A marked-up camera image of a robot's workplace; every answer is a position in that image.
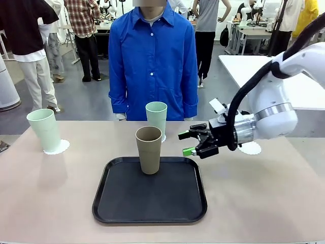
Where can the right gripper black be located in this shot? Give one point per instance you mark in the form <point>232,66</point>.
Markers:
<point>222,133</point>

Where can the white scalloped paper coaster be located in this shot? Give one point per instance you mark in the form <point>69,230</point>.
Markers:
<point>163,138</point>
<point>251,150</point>
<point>63,147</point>

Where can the light green plastic cup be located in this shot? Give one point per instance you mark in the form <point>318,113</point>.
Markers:
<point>45,129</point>
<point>156,114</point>

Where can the person's left forearm blue sleeve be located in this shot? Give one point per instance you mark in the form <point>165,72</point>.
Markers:
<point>190,101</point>

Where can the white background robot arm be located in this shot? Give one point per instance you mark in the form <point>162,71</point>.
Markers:
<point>245,12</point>

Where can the person's right forearm blue sleeve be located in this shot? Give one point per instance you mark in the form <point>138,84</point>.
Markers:
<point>116,101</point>

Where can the brown plastic cup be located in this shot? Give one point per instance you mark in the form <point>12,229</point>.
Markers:
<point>149,157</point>

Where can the black plastic tray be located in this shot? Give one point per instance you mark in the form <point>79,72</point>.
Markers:
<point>152,200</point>

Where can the white rectangular table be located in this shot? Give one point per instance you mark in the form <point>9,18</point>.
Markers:
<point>241,68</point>

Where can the person in blue shirt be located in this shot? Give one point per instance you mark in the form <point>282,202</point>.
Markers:
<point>152,50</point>

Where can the black hanging bag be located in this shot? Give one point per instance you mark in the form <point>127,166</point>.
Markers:
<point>224,36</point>

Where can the grey background table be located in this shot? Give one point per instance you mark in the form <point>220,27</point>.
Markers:
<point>254,34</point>

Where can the person in grey t-shirt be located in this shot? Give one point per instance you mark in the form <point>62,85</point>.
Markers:
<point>207,15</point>

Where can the black tripod stand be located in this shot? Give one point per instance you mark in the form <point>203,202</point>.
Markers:
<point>278,25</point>

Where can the person white shirt black trousers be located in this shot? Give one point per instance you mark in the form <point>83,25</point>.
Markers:
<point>292,17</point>

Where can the white black background robot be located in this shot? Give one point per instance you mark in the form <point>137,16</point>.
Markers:
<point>108,7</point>

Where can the person in yellow dress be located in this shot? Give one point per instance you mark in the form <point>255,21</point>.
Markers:
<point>308,15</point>

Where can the person in grey patterned skirt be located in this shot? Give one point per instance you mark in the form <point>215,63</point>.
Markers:
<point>54,50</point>

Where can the person in plaid shirt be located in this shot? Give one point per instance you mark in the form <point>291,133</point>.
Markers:
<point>81,15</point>

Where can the white cylindrical air purifier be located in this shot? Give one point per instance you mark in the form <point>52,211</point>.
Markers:
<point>7,89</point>

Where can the person black top white trousers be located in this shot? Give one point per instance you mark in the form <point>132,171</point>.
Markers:
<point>23,25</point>

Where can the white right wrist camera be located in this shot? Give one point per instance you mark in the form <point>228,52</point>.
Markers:
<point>215,104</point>

